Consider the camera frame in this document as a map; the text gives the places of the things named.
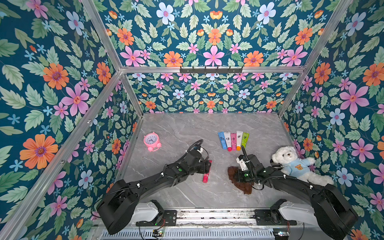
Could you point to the blue toothpaste tube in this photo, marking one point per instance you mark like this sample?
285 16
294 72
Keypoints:
222 140

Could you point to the magenta toothpaste tube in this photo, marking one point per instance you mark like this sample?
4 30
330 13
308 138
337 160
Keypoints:
207 169

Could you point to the white teddy bear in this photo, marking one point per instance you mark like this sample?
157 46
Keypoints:
294 166

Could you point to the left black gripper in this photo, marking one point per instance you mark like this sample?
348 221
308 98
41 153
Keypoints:
204 167

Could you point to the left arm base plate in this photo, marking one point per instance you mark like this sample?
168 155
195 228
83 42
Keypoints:
165 218

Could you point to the white toothpaste tube red cap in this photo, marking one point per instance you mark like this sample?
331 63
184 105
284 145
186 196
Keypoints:
228 141

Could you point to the metal hook rail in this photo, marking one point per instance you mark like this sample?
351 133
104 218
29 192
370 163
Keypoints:
211 70

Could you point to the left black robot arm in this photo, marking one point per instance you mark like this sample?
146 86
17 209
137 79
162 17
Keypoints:
117 207

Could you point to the pink alarm clock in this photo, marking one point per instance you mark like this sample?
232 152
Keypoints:
152 142

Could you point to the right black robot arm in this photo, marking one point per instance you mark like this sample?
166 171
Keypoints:
333 213

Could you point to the white toothpaste tube orange cap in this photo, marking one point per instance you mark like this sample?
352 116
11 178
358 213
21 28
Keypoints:
239 135

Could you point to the brown cloth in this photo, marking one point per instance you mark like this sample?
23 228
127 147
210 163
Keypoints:
245 187

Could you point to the pink toothpaste tube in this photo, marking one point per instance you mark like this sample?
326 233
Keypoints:
234 141

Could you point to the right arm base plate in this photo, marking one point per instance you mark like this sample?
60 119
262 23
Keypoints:
268 217

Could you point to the green toothpaste tube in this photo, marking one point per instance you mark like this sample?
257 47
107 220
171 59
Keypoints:
245 138

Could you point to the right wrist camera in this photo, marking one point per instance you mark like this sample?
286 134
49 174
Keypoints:
241 162

